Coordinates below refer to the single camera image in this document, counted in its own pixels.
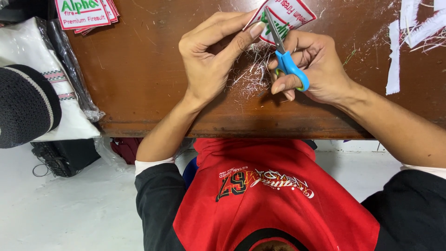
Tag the black mesh bag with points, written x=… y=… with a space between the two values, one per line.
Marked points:
x=66 y=157

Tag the white embroidered patch red border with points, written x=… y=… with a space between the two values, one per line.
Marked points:
x=291 y=14

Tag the stack of embroidered patches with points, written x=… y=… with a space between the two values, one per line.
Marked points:
x=82 y=14

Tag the small white fabric scrap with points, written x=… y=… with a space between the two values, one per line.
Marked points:
x=408 y=14

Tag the pile of white thread trimmings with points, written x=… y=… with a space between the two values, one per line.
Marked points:
x=252 y=73

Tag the black item in clear plastic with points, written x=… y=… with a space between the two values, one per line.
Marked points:
x=66 y=55

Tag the person's right hand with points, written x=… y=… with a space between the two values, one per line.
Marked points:
x=322 y=73

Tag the wide frayed white fabric scrap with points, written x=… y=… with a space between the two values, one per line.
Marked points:
x=427 y=29

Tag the green thread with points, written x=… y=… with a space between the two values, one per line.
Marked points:
x=349 y=57

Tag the clear plastic bag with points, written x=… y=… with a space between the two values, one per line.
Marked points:
x=106 y=153

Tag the dark red cloth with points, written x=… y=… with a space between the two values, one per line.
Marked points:
x=127 y=150

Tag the person's red and black shirt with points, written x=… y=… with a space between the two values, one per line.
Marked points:
x=271 y=209

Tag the blue stool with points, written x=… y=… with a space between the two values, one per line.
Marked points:
x=190 y=172

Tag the white cloth bag striped trim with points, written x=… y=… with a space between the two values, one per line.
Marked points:
x=28 y=48

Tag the long white fabric strip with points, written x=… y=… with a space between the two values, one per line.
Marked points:
x=393 y=59

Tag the person's left hand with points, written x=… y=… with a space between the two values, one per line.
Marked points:
x=205 y=66

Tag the black knit cap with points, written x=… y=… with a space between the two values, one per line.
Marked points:
x=24 y=104

